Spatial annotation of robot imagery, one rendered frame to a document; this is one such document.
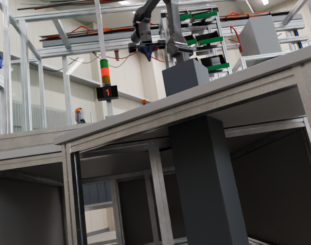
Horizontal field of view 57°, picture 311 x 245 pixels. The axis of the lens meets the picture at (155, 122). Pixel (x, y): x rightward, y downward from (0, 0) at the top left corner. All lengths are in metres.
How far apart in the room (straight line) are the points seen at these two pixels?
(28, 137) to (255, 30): 2.01
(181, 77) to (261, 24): 1.73
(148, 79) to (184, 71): 8.67
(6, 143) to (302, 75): 1.20
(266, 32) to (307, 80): 1.99
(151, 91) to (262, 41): 7.19
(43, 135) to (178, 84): 0.66
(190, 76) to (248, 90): 0.36
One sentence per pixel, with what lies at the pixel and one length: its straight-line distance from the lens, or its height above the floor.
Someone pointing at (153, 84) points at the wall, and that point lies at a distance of 9.60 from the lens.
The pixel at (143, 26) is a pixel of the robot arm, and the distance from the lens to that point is 1.50.
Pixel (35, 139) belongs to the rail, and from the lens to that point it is 1.41.
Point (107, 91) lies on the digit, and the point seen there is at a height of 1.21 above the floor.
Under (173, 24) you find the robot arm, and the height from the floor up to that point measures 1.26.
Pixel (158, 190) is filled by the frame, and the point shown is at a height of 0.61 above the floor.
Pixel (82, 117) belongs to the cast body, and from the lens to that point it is 1.53.
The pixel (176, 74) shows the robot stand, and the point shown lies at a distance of 1.12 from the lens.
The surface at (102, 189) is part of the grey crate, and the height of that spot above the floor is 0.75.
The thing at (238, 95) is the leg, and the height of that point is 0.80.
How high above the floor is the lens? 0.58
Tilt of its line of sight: 14 degrees up
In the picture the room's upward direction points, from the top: 9 degrees counter-clockwise
